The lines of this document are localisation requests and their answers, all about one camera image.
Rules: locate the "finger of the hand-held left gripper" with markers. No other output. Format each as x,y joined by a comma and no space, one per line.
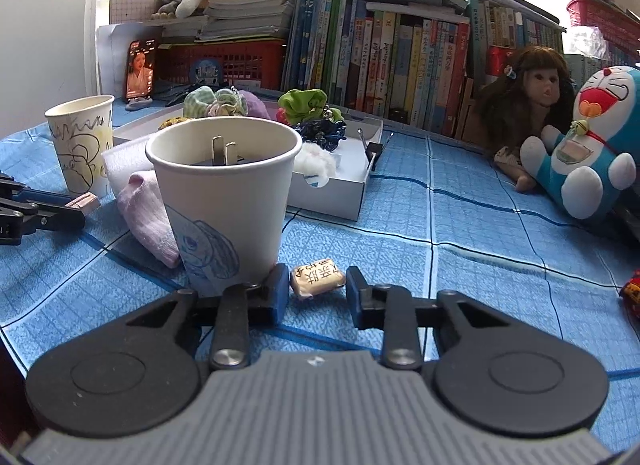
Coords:
45,222
47,198

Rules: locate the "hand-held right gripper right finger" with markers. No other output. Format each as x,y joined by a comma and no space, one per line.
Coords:
356,295

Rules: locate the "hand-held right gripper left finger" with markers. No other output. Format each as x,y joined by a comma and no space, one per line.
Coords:
278,292

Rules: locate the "small brown block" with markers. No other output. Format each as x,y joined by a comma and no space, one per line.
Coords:
86,203

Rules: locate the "beige candy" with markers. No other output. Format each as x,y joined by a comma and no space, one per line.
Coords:
317,277

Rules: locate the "paper cup with yellow drawing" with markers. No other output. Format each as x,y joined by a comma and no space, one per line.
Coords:
80,145

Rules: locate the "paper cup with blue drawing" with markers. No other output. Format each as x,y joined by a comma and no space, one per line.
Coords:
225,215

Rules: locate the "white shallow cardboard box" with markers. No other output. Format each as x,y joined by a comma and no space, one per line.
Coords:
330,190

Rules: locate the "purple plush toy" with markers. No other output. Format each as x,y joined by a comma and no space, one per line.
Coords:
257,105

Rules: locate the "pale pink sock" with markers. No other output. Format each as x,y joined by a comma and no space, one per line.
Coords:
145,215

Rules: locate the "blue checked cloth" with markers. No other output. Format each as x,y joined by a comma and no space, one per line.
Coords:
475,245

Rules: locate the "black binder clip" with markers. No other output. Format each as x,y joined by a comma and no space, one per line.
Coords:
374,150

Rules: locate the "black power plug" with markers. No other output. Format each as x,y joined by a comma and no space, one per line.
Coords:
220,152

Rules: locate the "smartphone with lit screen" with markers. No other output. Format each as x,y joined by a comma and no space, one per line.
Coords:
140,70

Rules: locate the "dark blue scrunchie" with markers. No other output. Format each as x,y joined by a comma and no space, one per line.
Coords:
320,132

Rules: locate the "green checked scrunchie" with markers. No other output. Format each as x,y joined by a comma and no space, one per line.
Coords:
205,100

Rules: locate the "bright green scrunchie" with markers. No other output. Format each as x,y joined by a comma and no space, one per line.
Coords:
300,105

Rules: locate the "round blue card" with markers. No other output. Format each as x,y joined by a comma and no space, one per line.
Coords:
205,71

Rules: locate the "white grid board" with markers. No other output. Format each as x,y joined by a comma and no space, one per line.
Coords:
130,7

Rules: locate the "row of upright books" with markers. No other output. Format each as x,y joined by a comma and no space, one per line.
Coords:
400,70

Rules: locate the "red plastic basket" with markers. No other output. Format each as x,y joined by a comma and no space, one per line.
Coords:
250,65

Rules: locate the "brown-haired doll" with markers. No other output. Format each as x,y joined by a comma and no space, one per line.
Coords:
525,95

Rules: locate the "stack of magazines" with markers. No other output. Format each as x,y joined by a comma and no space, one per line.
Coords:
240,15

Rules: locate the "blue cat plush toy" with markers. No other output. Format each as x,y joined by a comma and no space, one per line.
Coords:
590,155

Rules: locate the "red toy car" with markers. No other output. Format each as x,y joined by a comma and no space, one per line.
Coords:
631,292

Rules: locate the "small red mesh basket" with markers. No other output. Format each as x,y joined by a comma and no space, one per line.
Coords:
605,15

